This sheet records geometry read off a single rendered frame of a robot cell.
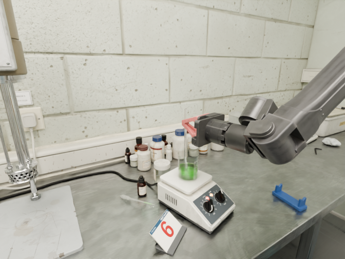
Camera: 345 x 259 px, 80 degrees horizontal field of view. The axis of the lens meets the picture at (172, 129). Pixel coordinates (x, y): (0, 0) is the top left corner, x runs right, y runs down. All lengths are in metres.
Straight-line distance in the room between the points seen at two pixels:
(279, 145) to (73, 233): 0.52
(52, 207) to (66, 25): 0.61
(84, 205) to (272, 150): 0.56
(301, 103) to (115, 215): 0.54
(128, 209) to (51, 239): 0.20
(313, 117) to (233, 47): 0.92
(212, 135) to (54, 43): 0.65
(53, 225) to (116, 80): 0.57
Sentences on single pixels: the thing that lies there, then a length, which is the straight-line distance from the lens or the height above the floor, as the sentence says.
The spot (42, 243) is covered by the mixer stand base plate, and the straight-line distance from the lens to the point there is 0.63.
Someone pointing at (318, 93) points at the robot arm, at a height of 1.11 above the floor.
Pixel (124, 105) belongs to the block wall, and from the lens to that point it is 0.95.
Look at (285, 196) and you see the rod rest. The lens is 0.78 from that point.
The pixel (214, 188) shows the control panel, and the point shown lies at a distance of 0.64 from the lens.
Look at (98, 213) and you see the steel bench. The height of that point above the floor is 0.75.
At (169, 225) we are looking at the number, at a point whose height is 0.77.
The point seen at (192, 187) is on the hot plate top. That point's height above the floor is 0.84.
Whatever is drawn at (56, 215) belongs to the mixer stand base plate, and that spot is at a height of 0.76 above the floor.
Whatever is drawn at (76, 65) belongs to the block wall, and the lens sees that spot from 0.89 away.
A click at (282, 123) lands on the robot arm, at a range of 0.40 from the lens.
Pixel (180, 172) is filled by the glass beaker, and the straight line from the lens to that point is 0.61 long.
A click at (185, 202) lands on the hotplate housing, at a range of 0.59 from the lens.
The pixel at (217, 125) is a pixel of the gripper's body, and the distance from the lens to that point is 0.48.
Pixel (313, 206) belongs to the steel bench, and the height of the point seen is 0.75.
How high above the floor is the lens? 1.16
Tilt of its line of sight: 18 degrees down
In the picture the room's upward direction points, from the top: straight up
